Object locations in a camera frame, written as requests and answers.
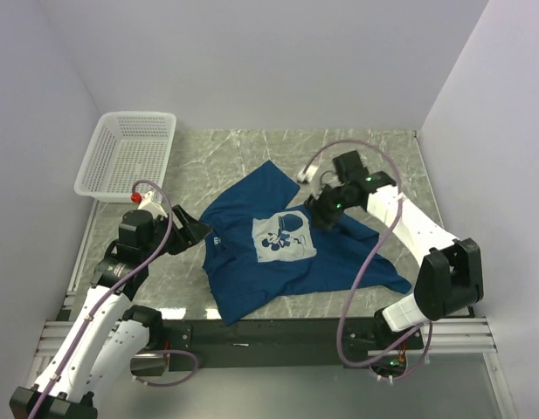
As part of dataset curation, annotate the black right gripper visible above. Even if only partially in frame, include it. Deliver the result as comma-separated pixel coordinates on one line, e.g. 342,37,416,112
305,179,358,232

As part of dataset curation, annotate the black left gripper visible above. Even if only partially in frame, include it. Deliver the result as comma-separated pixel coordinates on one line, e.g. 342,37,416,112
142,203,212,262

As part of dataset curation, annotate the blue printed t-shirt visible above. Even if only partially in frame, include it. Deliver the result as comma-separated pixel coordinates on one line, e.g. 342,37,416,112
197,160,413,327

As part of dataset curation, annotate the white perforated plastic basket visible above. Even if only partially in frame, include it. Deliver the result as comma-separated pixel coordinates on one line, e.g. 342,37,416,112
74,111,177,203

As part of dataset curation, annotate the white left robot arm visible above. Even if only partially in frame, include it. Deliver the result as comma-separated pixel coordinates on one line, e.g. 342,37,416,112
10,204,211,418

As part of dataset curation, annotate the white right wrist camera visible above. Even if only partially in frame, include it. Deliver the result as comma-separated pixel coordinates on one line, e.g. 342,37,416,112
296,164,319,184

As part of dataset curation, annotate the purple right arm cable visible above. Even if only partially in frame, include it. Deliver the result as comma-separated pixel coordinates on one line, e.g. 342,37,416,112
303,139,432,383

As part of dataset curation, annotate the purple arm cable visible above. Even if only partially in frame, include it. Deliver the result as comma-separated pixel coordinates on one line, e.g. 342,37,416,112
303,139,432,383
28,179,200,419

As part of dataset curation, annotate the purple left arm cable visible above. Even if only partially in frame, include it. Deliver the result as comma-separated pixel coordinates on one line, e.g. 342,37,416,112
28,179,200,419

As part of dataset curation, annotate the aluminium frame rail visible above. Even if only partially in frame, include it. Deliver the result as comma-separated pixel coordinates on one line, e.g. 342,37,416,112
36,317,498,358

